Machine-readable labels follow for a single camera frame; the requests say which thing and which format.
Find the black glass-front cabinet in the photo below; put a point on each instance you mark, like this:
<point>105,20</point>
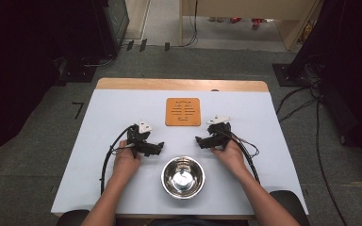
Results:
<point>116,25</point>

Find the black stand base plate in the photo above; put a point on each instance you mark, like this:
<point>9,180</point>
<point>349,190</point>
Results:
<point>284,75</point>

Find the black curtain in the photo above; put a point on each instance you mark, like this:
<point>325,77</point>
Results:
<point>19,62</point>
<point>352,78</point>

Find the person's left hand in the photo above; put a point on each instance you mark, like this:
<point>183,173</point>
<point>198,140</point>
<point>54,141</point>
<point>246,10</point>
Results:
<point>125,163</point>

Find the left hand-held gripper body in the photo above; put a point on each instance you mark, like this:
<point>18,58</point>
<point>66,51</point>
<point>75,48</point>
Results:
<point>137,138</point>

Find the orange wooden trivet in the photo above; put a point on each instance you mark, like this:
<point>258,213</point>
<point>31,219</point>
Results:
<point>183,111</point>

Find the stainless steel bowl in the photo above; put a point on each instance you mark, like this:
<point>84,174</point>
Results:
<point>183,177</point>

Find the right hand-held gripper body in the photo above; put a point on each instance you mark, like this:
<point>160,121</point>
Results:
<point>221,130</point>

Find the black stand base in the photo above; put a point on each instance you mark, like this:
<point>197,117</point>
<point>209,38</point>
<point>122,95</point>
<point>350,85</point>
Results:
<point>78,70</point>

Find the white table cover sheet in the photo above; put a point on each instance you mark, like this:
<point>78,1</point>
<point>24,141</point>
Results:
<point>122,106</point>

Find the red shoe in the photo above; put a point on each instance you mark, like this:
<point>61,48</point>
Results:
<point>257,22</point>
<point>235,19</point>

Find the light wooden desk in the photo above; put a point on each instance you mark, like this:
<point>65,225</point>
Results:
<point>251,8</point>

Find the wooden table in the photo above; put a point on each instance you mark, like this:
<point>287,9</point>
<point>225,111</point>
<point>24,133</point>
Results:
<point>182,84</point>

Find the person's right hand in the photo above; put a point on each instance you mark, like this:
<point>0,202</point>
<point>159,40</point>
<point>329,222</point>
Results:
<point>232,158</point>

